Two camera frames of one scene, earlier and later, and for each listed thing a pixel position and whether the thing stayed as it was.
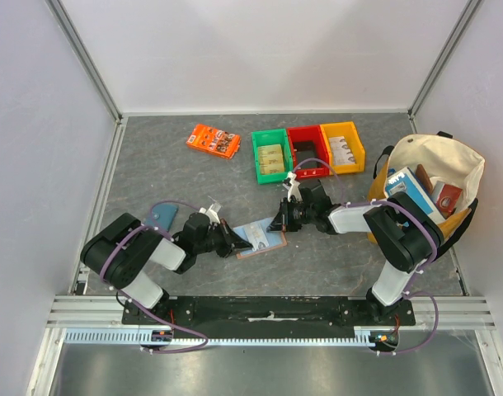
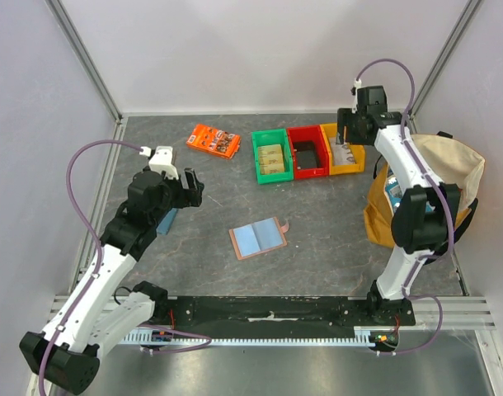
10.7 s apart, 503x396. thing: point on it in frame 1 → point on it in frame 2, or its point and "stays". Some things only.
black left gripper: [232, 240] → [190, 196]
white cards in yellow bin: [341, 153] stays
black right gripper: [284, 215] → [346, 126]
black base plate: [269, 311] stays
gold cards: [270, 159] stays
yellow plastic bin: [347, 130] stays
